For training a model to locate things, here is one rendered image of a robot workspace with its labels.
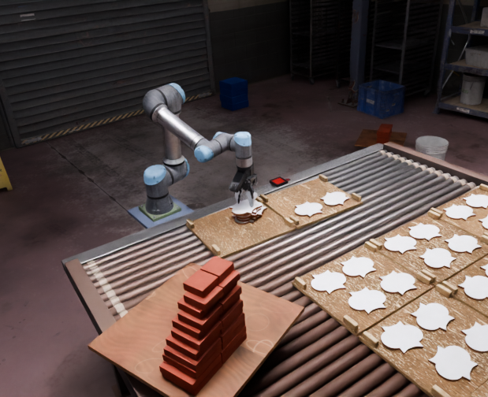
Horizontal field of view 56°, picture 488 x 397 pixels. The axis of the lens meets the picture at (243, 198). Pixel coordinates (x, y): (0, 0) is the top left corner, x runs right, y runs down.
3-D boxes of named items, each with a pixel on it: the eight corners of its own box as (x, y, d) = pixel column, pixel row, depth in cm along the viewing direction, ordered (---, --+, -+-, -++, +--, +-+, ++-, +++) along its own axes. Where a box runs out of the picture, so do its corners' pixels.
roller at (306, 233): (113, 322, 175) (110, 313, 172) (436, 176, 265) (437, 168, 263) (117, 330, 171) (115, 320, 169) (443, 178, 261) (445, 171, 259)
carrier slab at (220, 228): (185, 225, 225) (185, 223, 224) (255, 201, 242) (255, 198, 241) (219, 261, 198) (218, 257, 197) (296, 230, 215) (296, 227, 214)
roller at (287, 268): (128, 346, 163) (125, 336, 161) (459, 184, 254) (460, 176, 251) (132, 355, 160) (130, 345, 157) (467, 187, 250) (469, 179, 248)
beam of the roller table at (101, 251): (64, 270, 209) (61, 260, 206) (378, 150, 305) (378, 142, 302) (68, 280, 203) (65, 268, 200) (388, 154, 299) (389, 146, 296)
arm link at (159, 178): (141, 193, 242) (137, 170, 235) (159, 182, 251) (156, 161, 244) (156, 200, 236) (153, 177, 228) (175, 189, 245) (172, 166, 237)
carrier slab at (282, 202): (258, 200, 242) (258, 198, 242) (319, 179, 259) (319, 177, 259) (297, 230, 215) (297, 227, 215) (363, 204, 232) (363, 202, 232)
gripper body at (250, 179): (258, 185, 219) (257, 162, 213) (248, 192, 213) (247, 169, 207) (244, 182, 223) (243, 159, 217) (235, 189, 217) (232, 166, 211)
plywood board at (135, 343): (88, 349, 144) (87, 345, 143) (191, 265, 179) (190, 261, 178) (213, 427, 118) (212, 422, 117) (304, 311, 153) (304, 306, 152)
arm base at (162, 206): (140, 206, 249) (137, 191, 244) (164, 196, 257) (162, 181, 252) (154, 218, 239) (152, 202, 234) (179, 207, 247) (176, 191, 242)
